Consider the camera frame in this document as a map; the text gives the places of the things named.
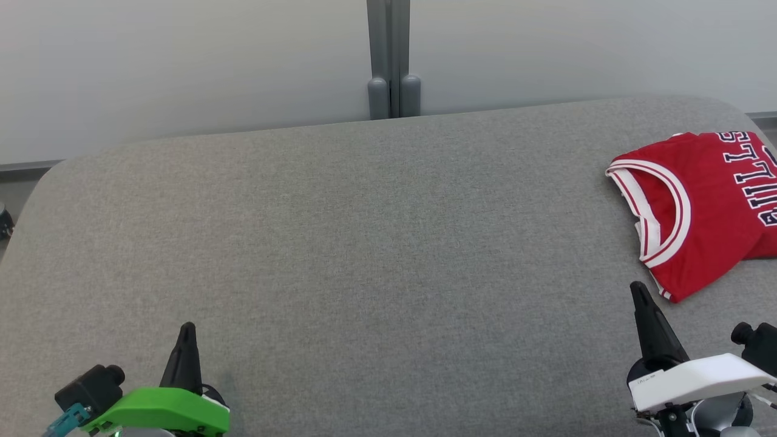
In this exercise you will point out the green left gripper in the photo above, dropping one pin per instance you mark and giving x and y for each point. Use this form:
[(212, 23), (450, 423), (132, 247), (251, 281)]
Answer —
[(164, 409)]

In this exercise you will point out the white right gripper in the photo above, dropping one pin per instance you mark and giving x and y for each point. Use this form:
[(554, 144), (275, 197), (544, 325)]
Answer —
[(698, 379)]

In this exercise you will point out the red white Bulls jersey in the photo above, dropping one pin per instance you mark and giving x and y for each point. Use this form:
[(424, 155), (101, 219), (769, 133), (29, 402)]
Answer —
[(698, 212)]

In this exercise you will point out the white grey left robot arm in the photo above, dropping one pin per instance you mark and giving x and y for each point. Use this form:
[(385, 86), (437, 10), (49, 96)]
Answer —
[(145, 433)]

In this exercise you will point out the small black wheel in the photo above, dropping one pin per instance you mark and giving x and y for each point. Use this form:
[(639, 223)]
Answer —
[(5, 224)]

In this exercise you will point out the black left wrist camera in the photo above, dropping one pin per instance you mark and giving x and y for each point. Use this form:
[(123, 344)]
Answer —
[(91, 388)]

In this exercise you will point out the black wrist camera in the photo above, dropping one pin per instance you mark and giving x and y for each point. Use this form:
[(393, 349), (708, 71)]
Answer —
[(91, 388), (762, 352)]

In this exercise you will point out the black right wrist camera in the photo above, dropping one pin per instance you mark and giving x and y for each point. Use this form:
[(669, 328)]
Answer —
[(762, 352)]

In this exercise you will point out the grey partition post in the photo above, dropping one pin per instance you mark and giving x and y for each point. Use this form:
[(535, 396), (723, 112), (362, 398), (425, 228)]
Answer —
[(393, 48)]

